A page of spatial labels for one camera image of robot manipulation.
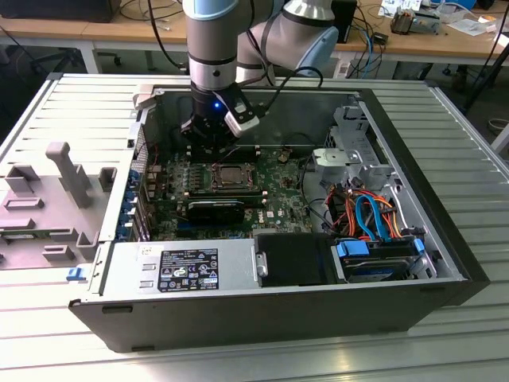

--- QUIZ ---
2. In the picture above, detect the thin wire locking lever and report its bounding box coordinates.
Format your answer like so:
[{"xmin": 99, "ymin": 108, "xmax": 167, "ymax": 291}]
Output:
[{"xmin": 212, "ymin": 146, "xmax": 241, "ymax": 166}]

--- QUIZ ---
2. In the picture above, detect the silver CPU chip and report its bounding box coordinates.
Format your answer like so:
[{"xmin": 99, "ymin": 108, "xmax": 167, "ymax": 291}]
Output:
[{"xmin": 220, "ymin": 166, "xmax": 247, "ymax": 185}]

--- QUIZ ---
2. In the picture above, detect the CPU socket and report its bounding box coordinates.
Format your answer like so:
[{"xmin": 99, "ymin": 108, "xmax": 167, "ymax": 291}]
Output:
[{"xmin": 207, "ymin": 161, "xmax": 256, "ymax": 191}]

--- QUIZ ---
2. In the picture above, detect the black graphics card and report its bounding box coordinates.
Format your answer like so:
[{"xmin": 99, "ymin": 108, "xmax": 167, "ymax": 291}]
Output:
[{"xmin": 186, "ymin": 200, "xmax": 247, "ymax": 224}]

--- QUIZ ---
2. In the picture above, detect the green motherboard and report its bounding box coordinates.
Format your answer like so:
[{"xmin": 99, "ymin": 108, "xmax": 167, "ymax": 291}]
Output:
[{"xmin": 147, "ymin": 145, "xmax": 321, "ymax": 242}]

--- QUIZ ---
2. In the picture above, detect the wooden desk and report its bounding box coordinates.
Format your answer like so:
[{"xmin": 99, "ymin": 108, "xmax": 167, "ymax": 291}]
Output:
[{"xmin": 0, "ymin": 0, "xmax": 509, "ymax": 67}]

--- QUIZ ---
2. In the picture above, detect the silver drive cage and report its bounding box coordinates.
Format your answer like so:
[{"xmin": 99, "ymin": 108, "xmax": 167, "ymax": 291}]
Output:
[{"xmin": 311, "ymin": 103, "xmax": 398, "ymax": 190}]

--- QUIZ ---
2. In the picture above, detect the silver power supply unit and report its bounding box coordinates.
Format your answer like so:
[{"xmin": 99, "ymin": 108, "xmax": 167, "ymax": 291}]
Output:
[{"xmin": 89, "ymin": 237, "xmax": 260, "ymax": 296}]

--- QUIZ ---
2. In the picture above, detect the tall black box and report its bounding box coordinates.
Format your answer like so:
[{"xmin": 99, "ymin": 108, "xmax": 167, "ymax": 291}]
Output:
[{"xmin": 332, "ymin": 0, "xmax": 358, "ymax": 45}]

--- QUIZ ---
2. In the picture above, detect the grey parts rack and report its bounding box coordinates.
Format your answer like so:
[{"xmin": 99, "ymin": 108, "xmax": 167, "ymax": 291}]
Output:
[{"xmin": 0, "ymin": 141, "xmax": 119, "ymax": 272}]

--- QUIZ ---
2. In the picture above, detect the black box on desk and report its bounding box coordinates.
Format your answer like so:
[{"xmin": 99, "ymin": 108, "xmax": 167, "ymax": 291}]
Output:
[{"xmin": 0, "ymin": 0, "xmax": 120, "ymax": 24}]

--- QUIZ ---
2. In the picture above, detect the blue disk carrier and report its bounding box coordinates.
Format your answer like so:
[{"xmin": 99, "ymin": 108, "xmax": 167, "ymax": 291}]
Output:
[{"xmin": 335, "ymin": 237, "xmax": 425, "ymax": 279}]

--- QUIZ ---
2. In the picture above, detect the black grey PC case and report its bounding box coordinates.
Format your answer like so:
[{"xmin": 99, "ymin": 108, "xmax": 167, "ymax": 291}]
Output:
[{"xmin": 67, "ymin": 85, "xmax": 491, "ymax": 354}]

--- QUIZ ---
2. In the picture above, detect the green RAM stick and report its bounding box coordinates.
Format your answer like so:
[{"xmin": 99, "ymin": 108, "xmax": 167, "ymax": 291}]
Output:
[{"xmin": 0, "ymin": 227, "xmax": 41, "ymax": 240}]

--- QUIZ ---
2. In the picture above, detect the hard disk drive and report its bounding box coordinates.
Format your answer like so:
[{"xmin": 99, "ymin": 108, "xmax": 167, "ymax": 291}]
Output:
[{"xmin": 341, "ymin": 256, "xmax": 418, "ymax": 284}]

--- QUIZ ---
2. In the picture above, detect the copper finned heat sink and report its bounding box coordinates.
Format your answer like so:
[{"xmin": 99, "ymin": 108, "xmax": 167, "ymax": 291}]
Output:
[{"xmin": 390, "ymin": 8, "xmax": 418, "ymax": 36}]

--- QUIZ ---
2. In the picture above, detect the black tripod leg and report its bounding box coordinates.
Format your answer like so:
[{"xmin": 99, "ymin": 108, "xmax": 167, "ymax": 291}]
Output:
[{"xmin": 463, "ymin": 35, "xmax": 509, "ymax": 115}]

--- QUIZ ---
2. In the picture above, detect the white camera on black bracket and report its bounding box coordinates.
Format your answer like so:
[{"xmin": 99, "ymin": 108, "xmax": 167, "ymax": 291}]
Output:
[{"xmin": 212, "ymin": 89, "xmax": 262, "ymax": 139}]

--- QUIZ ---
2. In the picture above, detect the orange power wire bundle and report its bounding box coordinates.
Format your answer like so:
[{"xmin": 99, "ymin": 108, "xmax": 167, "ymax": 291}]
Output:
[{"xmin": 328, "ymin": 189, "xmax": 402, "ymax": 240}]

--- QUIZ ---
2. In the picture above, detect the blue flat data wire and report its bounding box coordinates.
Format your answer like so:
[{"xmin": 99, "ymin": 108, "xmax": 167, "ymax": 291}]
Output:
[{"xmin": 355, "ymin": 193, "xmax": 393, "ymax": 244}]

